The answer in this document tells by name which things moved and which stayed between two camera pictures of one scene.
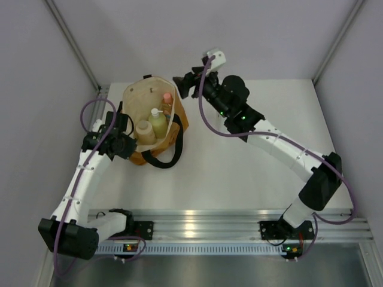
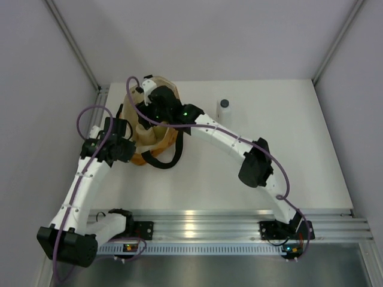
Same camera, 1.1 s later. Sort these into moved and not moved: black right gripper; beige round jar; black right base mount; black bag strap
Moved: black right gripper
Not moved: black bag strap; black right base mount; beige round jar
